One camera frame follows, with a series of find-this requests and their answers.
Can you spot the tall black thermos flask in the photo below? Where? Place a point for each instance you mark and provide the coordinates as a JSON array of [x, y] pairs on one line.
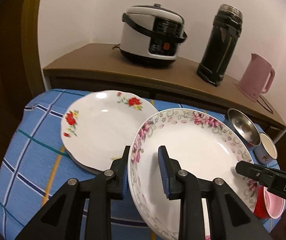
[[226, 30]]

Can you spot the blue white enamel cup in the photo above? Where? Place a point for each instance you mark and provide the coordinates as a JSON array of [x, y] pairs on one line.
[[266, 152]]

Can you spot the brown wooden cabinet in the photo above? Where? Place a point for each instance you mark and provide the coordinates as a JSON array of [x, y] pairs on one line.
[[101, 66]]

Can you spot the silver black rice cooker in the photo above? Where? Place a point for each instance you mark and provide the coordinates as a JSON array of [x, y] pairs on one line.
[[151, 35]]

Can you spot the stainless steel bowl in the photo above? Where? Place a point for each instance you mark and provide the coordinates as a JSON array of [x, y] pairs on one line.
[[244, 128]]

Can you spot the blue plaid towel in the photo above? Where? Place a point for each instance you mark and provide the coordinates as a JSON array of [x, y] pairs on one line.
[[36, 164]]

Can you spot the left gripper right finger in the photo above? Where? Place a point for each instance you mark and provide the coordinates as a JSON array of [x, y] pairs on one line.
[[229, 217]]

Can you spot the brown wooden door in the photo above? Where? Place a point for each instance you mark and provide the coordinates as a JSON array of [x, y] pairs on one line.
[[20, 71]]

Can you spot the white pink floral plate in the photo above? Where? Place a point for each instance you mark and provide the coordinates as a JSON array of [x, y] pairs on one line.
[[201, 144]]

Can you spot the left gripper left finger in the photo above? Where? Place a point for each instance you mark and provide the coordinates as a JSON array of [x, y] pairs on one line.
[[61, 216]]

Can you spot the pink electric kettle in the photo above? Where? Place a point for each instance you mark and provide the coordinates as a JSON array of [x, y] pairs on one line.
[[257, 78]]

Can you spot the white red flower plate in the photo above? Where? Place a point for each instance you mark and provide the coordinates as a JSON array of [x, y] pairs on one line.
[[100, 129]]

